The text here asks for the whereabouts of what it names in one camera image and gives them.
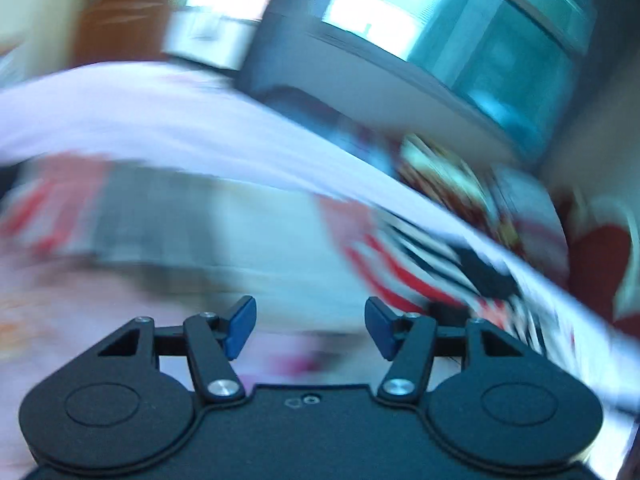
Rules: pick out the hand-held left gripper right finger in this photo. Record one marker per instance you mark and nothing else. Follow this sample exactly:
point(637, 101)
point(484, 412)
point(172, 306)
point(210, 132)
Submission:
point(380, 327)

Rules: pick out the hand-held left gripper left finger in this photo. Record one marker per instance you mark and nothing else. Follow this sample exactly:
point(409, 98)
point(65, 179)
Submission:
point(239, 327)

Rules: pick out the red navy striped sweater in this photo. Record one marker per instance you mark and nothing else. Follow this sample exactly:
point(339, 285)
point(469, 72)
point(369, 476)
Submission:
point(400, 270)

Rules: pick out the folded printed blanket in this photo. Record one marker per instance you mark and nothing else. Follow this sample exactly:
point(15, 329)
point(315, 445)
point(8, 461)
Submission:
point(445, 180)

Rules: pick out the red heart-shaped headboard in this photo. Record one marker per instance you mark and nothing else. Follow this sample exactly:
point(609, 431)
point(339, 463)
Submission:
point(600, 260)

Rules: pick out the pink floral bed sheet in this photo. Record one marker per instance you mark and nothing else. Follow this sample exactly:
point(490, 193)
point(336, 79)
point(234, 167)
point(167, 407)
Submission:
point(150, 110)

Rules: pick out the grey curtain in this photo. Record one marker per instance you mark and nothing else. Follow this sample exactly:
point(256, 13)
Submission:
point(285, 45)

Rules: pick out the sliding glass window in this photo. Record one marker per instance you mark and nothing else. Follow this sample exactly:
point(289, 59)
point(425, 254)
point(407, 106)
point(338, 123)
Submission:
point(450, 15)

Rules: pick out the wooden door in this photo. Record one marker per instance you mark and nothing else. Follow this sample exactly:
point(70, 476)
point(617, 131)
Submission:
point(120, 10)

